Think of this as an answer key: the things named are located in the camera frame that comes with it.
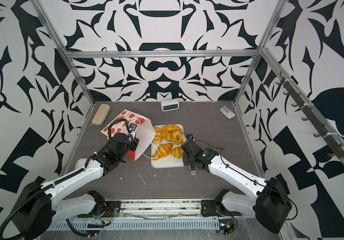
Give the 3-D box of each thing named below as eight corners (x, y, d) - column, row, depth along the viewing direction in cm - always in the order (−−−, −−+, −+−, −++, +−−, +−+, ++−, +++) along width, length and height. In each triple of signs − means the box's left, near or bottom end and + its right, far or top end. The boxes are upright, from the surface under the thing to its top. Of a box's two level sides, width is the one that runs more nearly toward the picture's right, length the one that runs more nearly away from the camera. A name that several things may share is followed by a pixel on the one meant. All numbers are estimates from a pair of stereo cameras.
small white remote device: (229, 119, 113) (230, 117, 111) (219, 110, 119) (220, 108, 117) (234, 116, 115) (235, 114, 113) (224, 107, 121) (225, 105, 119)
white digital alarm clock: (160, 111, 114) (160, 107, 110) (161, 103, 119) (160, 99, 116) (179, 111, 114) (179, 107, 110) (178, 103, 120) (179, 99, 116)
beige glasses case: (93, 125, 107) (91, 121, 104) (100, 107, 118) (99, 103, 115) (104, 125, 107) (102, 122, 104) (111, 107, 118) (109, 103, 115)
